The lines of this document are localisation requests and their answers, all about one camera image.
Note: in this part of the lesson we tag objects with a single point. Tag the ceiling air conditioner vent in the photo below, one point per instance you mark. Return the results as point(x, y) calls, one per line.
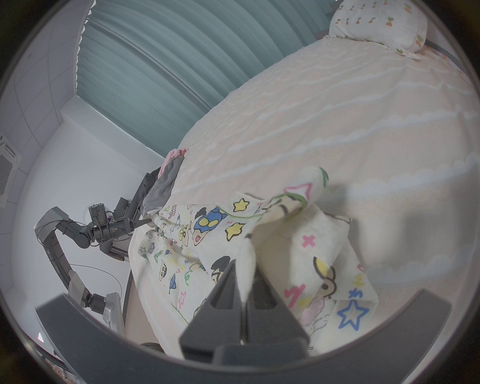
point(7, 168)

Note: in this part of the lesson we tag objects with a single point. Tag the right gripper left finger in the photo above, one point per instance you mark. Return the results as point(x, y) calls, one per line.
point(221, 318)

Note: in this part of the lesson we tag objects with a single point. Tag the grey garment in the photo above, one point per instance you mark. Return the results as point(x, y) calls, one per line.
point(163, 187)

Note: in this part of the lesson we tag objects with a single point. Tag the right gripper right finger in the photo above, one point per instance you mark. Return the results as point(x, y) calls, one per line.
point(273, 322)

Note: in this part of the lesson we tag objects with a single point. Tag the pink garment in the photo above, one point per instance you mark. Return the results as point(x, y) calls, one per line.
point(172, 155)

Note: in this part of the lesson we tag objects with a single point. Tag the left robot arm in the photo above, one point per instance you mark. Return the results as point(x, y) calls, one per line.
point(48, 221)

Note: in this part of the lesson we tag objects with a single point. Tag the white printed pyjama top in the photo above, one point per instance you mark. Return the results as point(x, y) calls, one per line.
point(232, 232)

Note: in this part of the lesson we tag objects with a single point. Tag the white printed pillow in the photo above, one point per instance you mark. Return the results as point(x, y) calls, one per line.
point(375, 18)

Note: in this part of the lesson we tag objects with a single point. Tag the bed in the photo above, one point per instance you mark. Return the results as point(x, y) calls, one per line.
point(356, 131)

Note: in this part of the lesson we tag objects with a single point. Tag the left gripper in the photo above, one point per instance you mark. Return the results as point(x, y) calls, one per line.
point(120, 227)

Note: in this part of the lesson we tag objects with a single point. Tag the blue-green curtain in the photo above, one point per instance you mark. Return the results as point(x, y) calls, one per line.
point(168, 56)

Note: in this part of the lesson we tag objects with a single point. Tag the black garment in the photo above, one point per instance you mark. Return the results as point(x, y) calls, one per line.
point(152, 180)

